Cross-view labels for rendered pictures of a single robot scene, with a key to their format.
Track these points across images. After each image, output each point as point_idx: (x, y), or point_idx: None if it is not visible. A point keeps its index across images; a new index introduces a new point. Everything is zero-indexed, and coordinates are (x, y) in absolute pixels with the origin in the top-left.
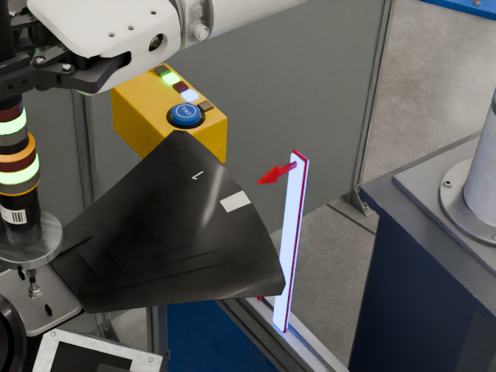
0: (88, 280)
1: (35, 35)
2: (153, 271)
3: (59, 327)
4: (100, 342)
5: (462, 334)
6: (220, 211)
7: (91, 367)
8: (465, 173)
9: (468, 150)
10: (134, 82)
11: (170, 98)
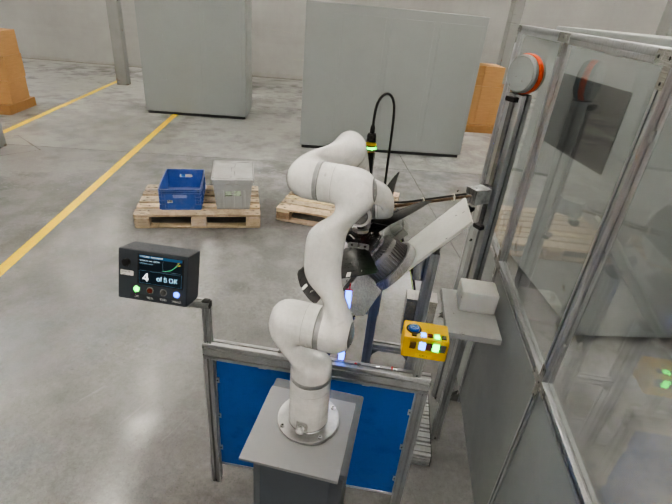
0: (352, 250)
1: None
2: (344, 257)
3: (369, 289)
4: (353, 281)
5: None
6: (348, 271)
7: (350, 281)
8: (331, 419)
9: (342, 438)
10: (443, 330)
11: (426, 331)
